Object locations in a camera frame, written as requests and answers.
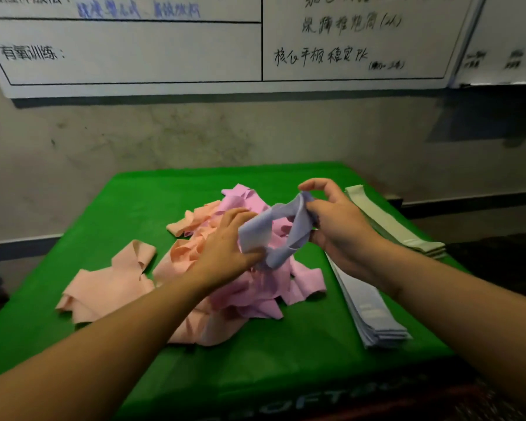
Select person's right hand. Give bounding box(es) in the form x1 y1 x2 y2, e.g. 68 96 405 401
298 178 396 286

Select person's left hand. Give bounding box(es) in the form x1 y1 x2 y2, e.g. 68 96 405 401
188 208 266 293

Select lavender elastic band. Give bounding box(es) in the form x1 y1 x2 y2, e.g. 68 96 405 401
238 191 319 270

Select person's right forearm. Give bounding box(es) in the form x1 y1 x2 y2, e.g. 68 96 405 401
376 239 526 418

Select person's left forearm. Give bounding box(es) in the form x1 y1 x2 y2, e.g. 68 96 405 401
0 271 211 421

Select pile of pink elastic bands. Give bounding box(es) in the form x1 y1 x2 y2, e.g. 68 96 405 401
202 184 328 321

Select stack of folded grey-green bands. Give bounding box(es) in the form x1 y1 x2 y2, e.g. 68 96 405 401
345 184 447 259

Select pile of peach elastic bands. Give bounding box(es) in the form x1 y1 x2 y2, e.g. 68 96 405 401
153 200 249 347

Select green table cover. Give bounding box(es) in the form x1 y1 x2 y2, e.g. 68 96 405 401
0 161 470 421

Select stack of folded light-blue bands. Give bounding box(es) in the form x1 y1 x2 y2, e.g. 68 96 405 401
324 253 413 349

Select crumpled peach band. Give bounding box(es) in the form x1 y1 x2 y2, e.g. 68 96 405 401
56 239 158 324

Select large white schedule board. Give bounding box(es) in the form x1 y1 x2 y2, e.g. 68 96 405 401
0 0 488 99

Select small white board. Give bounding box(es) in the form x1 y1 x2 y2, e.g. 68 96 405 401
449 0 526 88

